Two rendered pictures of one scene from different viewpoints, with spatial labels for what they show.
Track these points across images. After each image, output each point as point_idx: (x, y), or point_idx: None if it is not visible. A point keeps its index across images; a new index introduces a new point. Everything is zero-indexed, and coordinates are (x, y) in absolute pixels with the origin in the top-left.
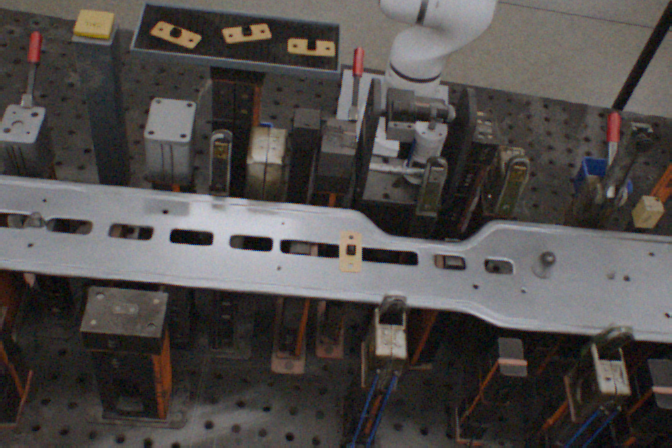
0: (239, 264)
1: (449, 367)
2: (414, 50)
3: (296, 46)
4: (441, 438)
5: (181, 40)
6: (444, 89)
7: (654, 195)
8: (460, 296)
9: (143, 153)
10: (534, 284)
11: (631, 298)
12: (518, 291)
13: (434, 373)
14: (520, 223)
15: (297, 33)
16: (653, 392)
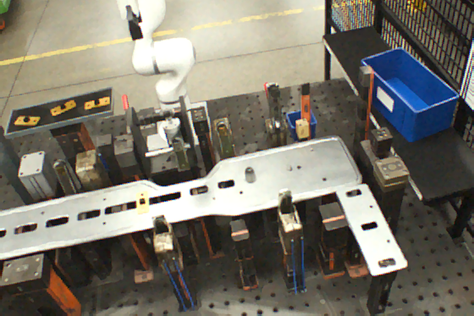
0: (83, 227)
1: (234, 250)
2: (164, 87)
3: (90, 105)
4: (235, 290)
5: (30, 122)
6: (204, 103)
7: (302, 118)
8: (206, 207)
9: None
10: (247, 187)
11: (302, 177)
12: (238, 193)
13: (226, 256)
14: (235, 158)
15: (90, 98)
16: (323, 223)
